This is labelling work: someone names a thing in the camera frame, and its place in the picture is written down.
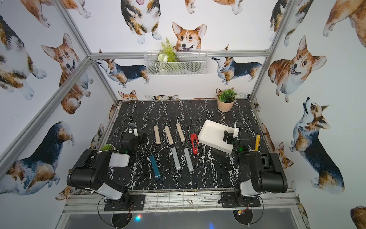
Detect grey plier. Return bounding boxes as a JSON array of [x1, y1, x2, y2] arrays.
[[170, 148, 181, 171], [184, 148, 194, 172]]

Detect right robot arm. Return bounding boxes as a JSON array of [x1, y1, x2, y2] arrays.
[[223, 130, 288, 197]]

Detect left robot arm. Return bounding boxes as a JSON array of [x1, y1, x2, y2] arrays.
[[67, 130, 147, 204]]

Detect white storage tray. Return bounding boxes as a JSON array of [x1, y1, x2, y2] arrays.
[[198, 120, 234, 155]]

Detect small white potted succulent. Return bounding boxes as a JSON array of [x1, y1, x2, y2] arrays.
[[101, 144, 116, 151]]

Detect beige plier left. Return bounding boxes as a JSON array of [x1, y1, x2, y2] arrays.
[[154, 126, 161, 145]]

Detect teal plier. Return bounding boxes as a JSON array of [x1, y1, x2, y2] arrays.
[[149, 155, 161, 179]]

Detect pink potted plant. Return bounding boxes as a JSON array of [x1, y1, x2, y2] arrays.
[[216, 88, 237, 113]]

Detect fern with white flower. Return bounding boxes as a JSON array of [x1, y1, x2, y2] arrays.
[[157, 38, 179, 74]]

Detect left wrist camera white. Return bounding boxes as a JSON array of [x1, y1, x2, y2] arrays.
[[128, 127, 139, 137]]

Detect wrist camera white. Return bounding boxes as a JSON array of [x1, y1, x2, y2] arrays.
[[128, 127, 139, 137], [233, 122, 240, 138]]

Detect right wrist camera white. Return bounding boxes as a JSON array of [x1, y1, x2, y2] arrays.
[[233, 122, 240, 138]]

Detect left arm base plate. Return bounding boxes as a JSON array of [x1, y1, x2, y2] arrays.
[[104, 195, 146, 212]]

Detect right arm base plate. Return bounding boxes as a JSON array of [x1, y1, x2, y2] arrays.
[[218, 192, 261, 209]]

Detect white wire wall basket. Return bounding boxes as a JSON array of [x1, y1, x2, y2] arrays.
[[144, 51, 208, 76]]

